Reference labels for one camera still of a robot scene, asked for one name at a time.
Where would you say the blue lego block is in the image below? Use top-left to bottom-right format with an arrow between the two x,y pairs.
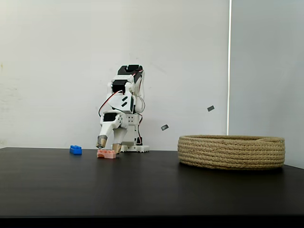
69,145 -> 83,155

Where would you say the white vertical wall trim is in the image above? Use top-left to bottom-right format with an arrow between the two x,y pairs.
227,0 -> 232,136

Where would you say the red black white gripper cable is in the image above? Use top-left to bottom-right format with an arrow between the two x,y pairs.
98,91 -> 124,117

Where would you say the pink lego block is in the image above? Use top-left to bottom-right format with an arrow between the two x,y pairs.
96,149 -> 117,159

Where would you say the round woven rope basket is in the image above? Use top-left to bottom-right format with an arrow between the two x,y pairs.
177,134 -> 285,171

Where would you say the red black white arm cable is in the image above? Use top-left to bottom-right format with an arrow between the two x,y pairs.
133,70 -> 146,145

